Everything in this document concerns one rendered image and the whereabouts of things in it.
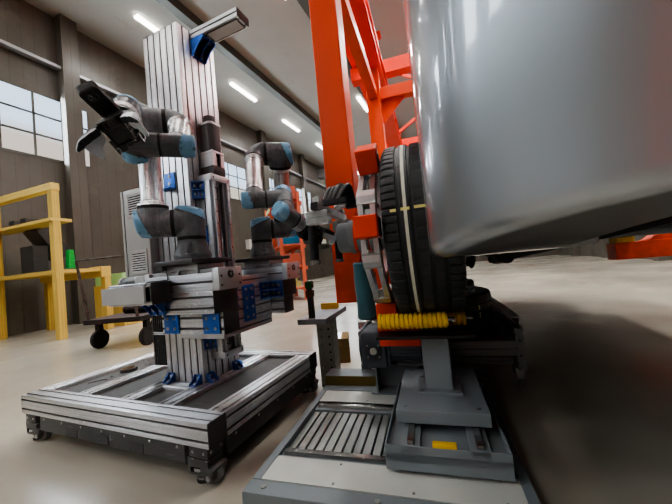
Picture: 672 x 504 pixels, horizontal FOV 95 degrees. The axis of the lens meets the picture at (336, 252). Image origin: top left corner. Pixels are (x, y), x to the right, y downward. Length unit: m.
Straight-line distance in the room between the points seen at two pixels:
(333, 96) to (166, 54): 0.87
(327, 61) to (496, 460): 1.95
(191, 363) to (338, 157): 1.31
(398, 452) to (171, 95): 1.84
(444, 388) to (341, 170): 1.18
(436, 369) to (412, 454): 0.32
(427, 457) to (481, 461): 0.15
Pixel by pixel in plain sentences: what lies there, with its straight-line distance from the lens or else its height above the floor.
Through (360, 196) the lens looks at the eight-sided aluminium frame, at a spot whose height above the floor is 0.96.
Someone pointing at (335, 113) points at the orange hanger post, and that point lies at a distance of 1.90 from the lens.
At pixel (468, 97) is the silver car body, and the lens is 0.34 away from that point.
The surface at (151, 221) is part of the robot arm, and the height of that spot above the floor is 0.98.
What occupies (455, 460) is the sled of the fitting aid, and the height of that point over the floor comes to 0.14.
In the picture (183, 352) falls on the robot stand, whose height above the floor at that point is 0.37.
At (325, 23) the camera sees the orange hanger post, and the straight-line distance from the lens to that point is 2.18.
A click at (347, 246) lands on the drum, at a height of 0.81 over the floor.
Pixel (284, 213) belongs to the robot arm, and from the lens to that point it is 1.28.
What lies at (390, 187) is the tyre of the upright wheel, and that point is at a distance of 1.00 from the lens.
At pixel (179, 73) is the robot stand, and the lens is 1.93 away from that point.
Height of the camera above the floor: 0.75
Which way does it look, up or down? 2 degrees up
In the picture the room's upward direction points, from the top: 5 degrees counter-clockwise
